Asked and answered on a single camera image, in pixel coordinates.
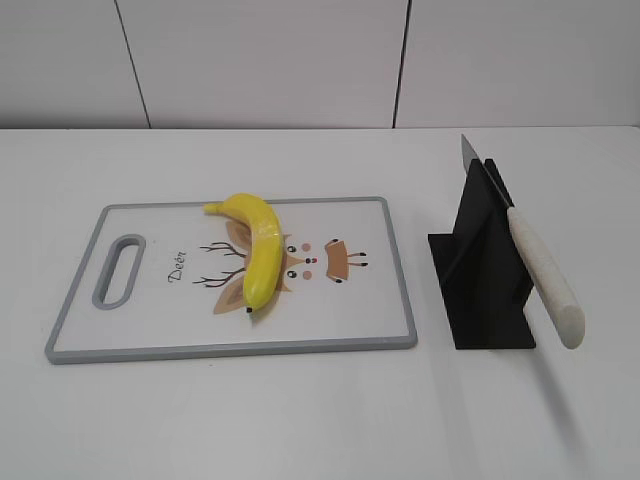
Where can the white-handled cleaver knife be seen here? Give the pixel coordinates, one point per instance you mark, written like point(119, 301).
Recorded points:
point(557, 296)

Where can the white grey-rimmed cutting board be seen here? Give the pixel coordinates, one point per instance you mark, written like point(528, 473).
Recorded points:
point(163, 281)

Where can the yellow plastic banana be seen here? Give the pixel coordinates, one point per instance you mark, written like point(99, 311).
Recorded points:
point(267, 244)

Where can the black knife stand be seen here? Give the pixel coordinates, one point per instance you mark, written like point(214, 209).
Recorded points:
point(483, 280)

